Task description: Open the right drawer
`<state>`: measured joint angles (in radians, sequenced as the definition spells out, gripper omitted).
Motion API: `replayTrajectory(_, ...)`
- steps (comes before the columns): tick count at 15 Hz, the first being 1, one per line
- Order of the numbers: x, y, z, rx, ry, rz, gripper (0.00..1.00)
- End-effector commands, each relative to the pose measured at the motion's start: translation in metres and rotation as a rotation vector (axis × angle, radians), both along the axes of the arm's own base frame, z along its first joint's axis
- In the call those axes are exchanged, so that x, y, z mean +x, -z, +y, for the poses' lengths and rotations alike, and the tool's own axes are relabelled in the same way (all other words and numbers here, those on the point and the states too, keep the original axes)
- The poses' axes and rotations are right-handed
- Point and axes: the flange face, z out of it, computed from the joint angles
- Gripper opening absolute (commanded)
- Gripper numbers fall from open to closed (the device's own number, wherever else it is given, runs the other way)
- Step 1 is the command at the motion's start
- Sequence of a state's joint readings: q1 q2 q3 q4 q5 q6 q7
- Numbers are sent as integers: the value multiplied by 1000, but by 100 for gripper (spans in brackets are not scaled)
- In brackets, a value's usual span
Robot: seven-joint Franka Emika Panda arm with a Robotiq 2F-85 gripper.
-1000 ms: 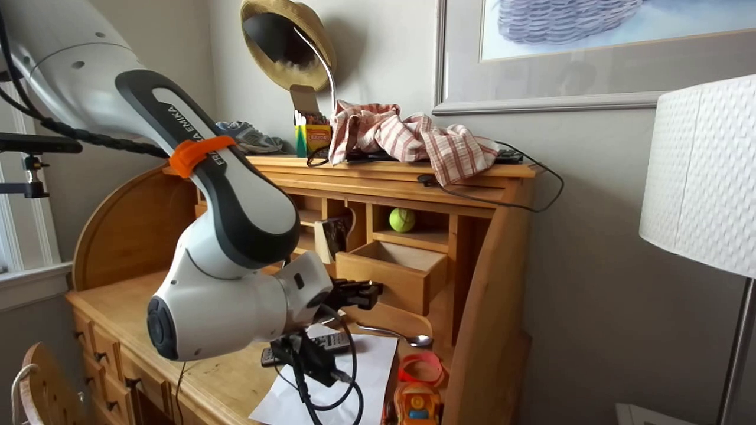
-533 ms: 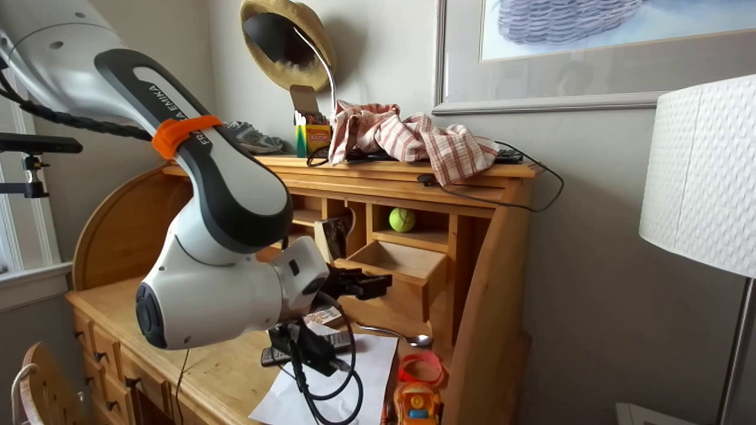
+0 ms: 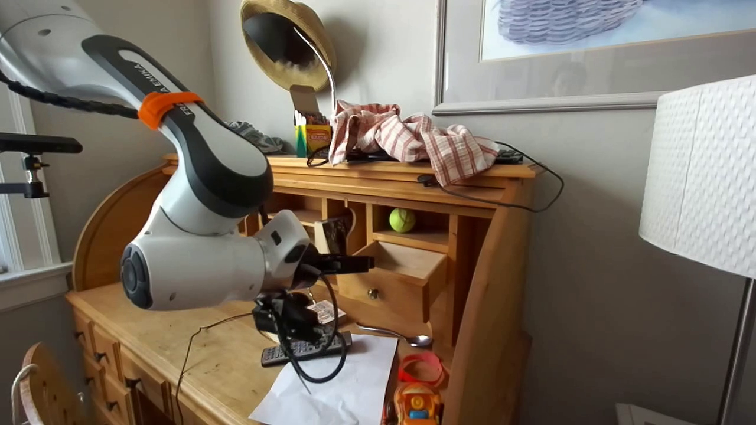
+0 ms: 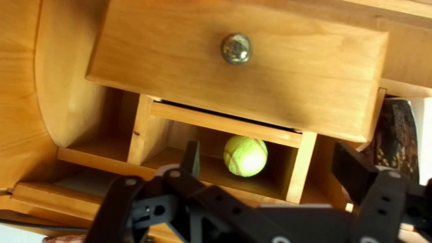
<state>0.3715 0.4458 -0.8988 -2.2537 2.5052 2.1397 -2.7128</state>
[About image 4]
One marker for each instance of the wooden roll-top desk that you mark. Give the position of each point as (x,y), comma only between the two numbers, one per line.
(28,89)

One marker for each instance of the yellow tennis ball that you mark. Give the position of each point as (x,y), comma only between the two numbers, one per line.
(245,156)

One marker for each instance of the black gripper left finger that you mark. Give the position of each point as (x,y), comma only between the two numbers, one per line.
(191,159)

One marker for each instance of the small drawer with metal knob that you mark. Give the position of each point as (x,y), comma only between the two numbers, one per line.
(292,67)

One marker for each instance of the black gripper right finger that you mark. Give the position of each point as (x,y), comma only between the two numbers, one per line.
(352,167)

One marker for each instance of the dark letter holder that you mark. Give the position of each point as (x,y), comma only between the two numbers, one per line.
(396,135)

